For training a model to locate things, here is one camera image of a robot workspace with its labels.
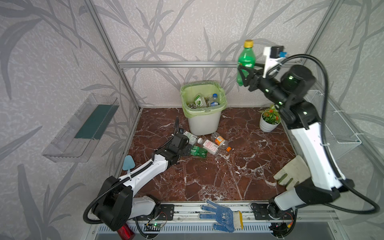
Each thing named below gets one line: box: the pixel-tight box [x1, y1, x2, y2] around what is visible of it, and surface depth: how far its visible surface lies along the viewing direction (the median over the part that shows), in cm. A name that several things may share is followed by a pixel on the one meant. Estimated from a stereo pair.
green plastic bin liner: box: [180, 80, 228, 119], surface depth 96 cm
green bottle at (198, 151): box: [190, 145, 208, 159], surface depth 95 cm
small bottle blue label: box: [210, 93, 220, 107], surface depth 97 cm
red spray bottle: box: [117, 223, 136, 240], surface depth 68 cm
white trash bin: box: [180, 81, 227, 136], surface depth 97 cm
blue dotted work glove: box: [198, 199, 243, 233], surface depth 73 cm
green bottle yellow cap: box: [237, 39, 256, 87], surface depth 51 cm
